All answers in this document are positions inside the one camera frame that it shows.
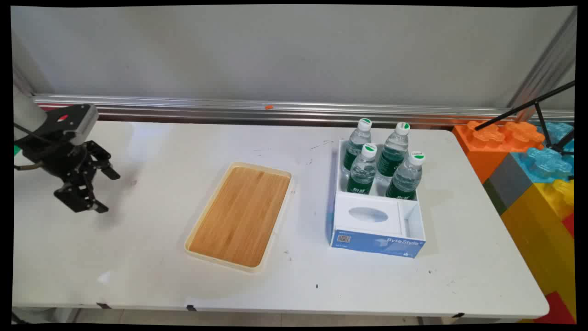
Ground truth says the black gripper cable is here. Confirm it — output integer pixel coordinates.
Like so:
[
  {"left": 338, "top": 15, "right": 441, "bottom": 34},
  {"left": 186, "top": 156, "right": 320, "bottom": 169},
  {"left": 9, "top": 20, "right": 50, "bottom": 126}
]
[{"left": 13, "top": 123, "right": 52, "bottom": 171}]

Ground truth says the red giant building block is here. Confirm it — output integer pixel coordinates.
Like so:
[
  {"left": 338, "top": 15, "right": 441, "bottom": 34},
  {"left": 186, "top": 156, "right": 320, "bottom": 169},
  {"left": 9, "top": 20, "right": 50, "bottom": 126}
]
[{"left": 533, "top": 291, "right": 577, "bottom": 325}]

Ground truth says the aluminium frame rail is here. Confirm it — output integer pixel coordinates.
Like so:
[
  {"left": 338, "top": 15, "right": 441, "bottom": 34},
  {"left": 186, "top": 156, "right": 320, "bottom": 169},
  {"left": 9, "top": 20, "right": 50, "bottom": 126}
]
[{"left": 31, "top": 94, "right": 576, "bottom": 127}]

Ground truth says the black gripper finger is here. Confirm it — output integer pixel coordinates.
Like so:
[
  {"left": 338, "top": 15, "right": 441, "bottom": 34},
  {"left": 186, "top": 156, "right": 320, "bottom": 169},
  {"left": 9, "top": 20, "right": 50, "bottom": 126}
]
[
  {"left": 53, "top": 171, "right": 110, "bottom": 214},
  {"left": 85, "top": 140, "right": 121, "bottom": 181}
]

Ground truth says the bamboo tray with cream rim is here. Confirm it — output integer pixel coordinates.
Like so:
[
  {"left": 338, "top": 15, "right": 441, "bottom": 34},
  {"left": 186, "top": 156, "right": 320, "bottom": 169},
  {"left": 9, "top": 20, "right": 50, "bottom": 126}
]
[{"left": 184, "top": 161, "right": 293, "bottom": 273}]

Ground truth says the green label water bottle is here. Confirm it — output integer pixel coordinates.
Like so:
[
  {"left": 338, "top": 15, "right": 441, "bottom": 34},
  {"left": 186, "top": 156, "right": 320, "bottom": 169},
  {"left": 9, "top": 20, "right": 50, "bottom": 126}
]
[
  {"left": 385, "top": 152, "right": 426, "bottom": 201},
  {"left": 342, "top": 118, "right": 373, "bottom": 174},
  {"left": 346, "top": 143, "right": 378, "bottom": 195},
  {"left": 376, "top": 121, "right": 411, "bottom": 184}
]

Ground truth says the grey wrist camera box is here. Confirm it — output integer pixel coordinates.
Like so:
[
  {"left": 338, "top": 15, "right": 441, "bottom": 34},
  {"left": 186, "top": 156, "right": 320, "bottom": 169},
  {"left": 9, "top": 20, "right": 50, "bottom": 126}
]
[{"left": 42, "top": 104, "right": 100, "bottom": 146}]

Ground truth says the orange giant building block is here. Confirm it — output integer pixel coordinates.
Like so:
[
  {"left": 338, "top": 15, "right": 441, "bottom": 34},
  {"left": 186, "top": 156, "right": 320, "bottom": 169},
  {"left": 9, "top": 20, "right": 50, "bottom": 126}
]
[{"left": 452, "top": 120, "right": 546, "bottom": 184}]

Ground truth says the blue and white cardboard box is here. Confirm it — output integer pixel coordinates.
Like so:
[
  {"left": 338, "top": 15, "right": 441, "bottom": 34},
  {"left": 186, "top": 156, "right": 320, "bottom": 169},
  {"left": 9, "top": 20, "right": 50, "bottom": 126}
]
[{"left": 329, "top": 139, "right": 427, "bottom": 259}]

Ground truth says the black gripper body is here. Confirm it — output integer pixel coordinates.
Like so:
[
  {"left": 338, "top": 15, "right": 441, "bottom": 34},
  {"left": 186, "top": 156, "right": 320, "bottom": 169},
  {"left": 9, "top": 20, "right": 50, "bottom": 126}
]
[{"left": 22, "top": 136, "right": 95, "bottom": 191}]

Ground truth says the aluminium frame post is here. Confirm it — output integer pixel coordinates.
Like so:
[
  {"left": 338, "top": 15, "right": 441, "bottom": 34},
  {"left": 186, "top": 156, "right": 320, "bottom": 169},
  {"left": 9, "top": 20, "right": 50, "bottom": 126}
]
[{"left": 507, "top": 8, "right": 578, "bottom": 121}]

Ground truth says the translucent blue building block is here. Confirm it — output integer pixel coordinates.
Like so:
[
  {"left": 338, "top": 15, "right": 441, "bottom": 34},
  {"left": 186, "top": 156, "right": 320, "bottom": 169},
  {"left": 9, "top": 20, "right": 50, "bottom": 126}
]
[
  {"left": 510, "top": 146, "right": 575, "bottom": 184},
  {"left": 534, "top": 121, "right": 575, "bottom": 148}
]

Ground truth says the black tripod stand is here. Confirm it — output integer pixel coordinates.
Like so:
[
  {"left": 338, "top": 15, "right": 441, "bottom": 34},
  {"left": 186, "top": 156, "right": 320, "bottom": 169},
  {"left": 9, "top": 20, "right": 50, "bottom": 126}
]
[{"left": 475, "top": 80, "right": 576, "bottom": 155}]

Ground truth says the yellow giant building block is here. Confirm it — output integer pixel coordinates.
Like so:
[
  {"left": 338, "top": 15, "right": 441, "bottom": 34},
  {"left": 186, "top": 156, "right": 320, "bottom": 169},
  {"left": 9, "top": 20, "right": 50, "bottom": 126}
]
[{"left": 500, "top": 178, "right": 577, "bottom": 319}]

